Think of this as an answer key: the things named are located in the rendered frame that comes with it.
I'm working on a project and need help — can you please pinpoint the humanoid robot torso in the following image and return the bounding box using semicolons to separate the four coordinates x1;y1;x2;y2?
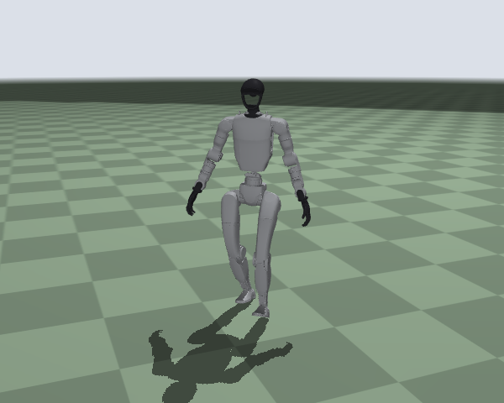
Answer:
232;111;274;206

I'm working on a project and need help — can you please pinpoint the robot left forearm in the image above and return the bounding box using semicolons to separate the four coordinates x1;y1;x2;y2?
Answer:
288;153;307;198

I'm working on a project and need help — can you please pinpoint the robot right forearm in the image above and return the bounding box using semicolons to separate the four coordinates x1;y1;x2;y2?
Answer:
195;149;216;190

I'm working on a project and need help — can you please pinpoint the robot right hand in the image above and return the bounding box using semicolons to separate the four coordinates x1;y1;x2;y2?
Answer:
186;181;202;216

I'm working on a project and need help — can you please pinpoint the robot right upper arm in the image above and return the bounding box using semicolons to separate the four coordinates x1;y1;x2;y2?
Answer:
207;116;235;162

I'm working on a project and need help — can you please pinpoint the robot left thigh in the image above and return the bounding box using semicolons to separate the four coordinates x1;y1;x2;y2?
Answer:
253;191;281;268

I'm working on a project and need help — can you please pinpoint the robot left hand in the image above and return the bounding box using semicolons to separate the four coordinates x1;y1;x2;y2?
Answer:
297;190;311;227

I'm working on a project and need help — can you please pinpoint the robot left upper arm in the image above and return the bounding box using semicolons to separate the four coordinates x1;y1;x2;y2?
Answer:
270;118;297;166

